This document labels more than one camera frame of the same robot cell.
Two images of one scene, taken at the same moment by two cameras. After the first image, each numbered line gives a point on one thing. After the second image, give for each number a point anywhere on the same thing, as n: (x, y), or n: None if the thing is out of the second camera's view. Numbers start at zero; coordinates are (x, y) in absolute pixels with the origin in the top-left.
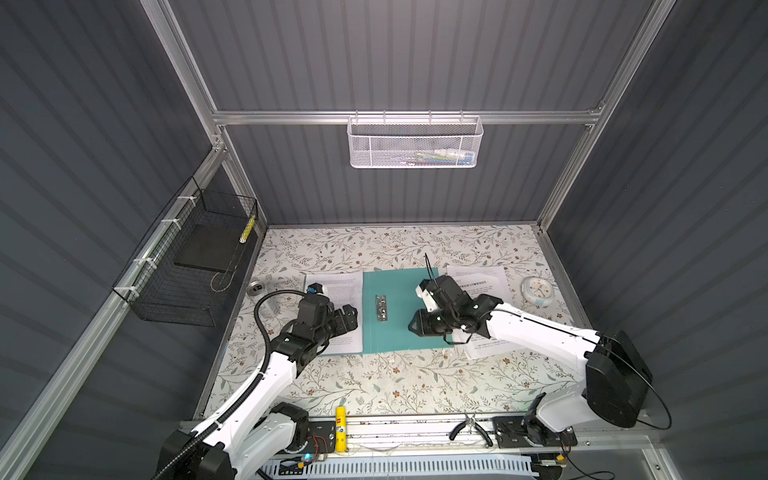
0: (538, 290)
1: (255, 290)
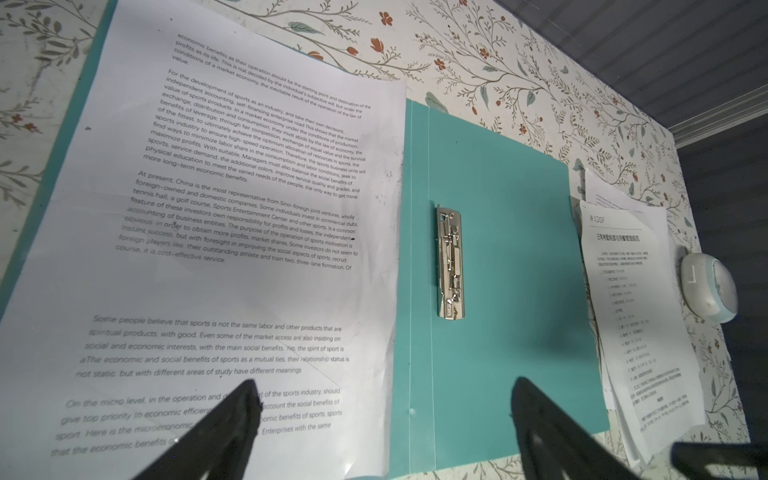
0: (709, 287)
1: None
